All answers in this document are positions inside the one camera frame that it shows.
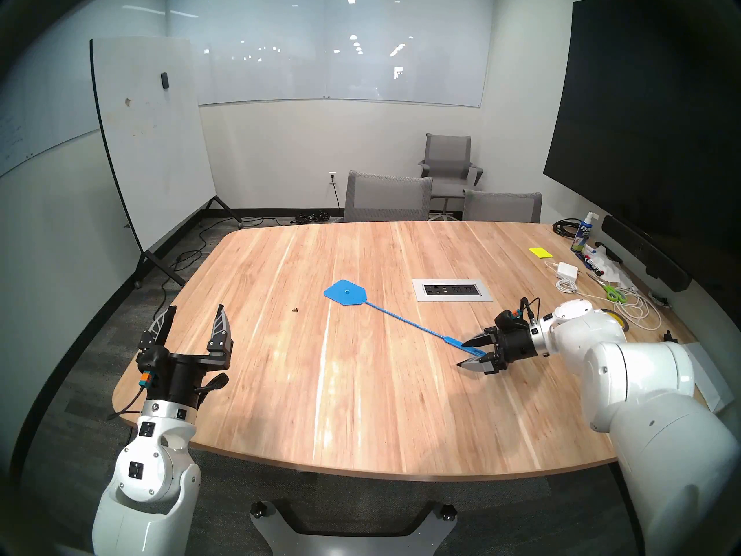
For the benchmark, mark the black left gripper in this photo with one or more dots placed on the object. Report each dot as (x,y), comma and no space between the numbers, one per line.
(182,382)

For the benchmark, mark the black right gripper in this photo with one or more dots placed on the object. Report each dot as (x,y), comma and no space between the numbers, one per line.
(518,346)

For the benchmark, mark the blue plastic fly swatter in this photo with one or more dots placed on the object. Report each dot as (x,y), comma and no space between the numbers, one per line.
(346,294)

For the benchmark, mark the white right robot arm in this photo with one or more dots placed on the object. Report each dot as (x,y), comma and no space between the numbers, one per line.
(637,375)

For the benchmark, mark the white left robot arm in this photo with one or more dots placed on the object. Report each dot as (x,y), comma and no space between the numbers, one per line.
(150,474)

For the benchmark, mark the grey table power outlet box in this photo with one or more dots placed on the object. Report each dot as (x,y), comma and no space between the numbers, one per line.
(451,290)

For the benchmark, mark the yellow sticky note pad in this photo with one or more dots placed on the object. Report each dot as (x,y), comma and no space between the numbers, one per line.
(540,252)

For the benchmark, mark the white power adapter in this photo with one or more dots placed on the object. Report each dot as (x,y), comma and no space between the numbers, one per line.
(569,270)

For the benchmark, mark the pack of whiteboard markers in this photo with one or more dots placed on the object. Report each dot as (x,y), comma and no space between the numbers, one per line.
(593,263)

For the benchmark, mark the grey mesh office chair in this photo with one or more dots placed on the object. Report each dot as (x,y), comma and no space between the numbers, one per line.
(502,208)
(388,198)

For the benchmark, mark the black yellow tape roll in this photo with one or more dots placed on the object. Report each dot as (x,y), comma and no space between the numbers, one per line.
(627,323)

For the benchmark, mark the crumpled white cloth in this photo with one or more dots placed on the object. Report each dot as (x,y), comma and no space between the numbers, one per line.
(613,274)

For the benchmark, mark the whiteboard cleaner spray bottle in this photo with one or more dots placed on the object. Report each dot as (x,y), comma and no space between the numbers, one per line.
(582,233)

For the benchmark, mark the freestanding whiteboard with black stand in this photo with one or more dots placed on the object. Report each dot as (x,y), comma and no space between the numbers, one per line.
(150,155)

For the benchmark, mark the black video sound bar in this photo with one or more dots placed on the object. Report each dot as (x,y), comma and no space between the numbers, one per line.
(642,251)

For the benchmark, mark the grey armrest office chair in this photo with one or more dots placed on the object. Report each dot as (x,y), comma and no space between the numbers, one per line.
(448,161)

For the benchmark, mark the white paper sheet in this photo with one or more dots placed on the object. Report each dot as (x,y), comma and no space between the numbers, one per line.
(709,375)

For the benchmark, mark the wall whiteboard with blue writing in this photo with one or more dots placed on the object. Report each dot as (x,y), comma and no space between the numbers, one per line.
(46,109)

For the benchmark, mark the large black wall screen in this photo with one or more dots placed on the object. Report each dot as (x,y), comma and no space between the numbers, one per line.
(648,126)

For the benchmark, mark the wide glass wall whiteboard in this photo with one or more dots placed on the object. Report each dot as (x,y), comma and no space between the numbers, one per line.
(347,68)

